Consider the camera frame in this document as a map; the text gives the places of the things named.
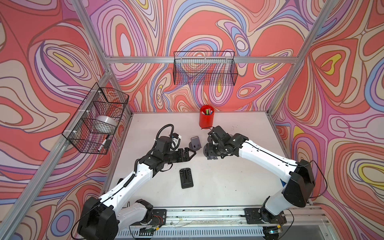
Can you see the left wire basket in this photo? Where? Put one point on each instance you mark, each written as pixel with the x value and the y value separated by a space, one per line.
pixel 100 115

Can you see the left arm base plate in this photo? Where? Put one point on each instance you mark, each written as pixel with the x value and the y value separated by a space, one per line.
pixel 156 219

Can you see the black marker in basket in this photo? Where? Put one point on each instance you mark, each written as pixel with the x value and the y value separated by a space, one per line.
pixel 105 144

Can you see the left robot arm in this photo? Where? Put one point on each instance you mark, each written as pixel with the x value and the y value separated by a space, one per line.
pixel 102 218

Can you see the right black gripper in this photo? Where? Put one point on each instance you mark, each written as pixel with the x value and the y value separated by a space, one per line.
pixel 223 155

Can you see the black rectangular phone holder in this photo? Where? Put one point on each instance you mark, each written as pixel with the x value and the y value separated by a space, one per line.
pixel 186 178

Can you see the grey phone stand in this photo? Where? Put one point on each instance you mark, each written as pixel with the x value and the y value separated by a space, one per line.
pixel 209 153
pixel 195 143

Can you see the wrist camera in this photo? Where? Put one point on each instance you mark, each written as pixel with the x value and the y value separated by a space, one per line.
pixel 176 140
pixel 216 132

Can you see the wire basket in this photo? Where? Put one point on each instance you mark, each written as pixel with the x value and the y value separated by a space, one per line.
pixel 100 115
pixel 205 68

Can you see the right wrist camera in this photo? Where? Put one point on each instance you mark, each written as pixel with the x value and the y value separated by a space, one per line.
pixel 216 132

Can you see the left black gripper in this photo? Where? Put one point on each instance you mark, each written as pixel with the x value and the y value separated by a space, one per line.
pixel 179 152

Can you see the back wire basket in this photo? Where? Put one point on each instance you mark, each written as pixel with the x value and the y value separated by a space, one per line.
pixel 205 68

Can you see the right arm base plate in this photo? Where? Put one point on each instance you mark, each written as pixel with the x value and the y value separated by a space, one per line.
pixel 257 216

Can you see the silver tape roll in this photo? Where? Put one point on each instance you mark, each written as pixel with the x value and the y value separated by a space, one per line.
pixel 104 125

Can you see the red pen cup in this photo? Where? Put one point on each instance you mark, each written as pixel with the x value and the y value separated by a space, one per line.
pixel 206 121

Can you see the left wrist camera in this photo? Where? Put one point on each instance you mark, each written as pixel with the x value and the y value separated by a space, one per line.
pixel 176 140

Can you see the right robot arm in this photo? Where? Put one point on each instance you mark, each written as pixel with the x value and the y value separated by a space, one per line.
pixel 298 176

